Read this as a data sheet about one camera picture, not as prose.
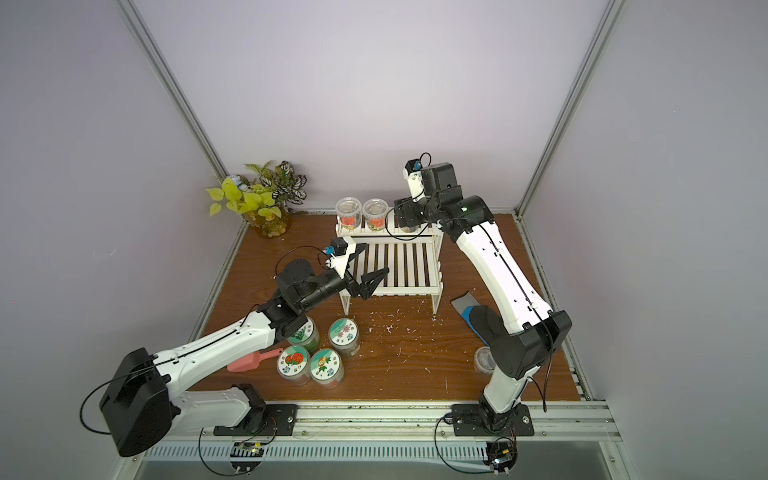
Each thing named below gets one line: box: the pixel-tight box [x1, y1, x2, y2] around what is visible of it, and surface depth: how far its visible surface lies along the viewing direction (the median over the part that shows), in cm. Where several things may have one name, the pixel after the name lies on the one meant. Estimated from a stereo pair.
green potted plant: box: [206, 161, 308, 239], surface depth 99 cm
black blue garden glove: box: [450, 291, 502, 346], surface depth 92 cm
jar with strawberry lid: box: [277, 345, 312, 386], surface depth 76 cm
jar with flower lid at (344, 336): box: [328, 317, 361, 357], surface depth 81 cm
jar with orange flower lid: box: [309, 348, 345, 390], surface depth 76 cm
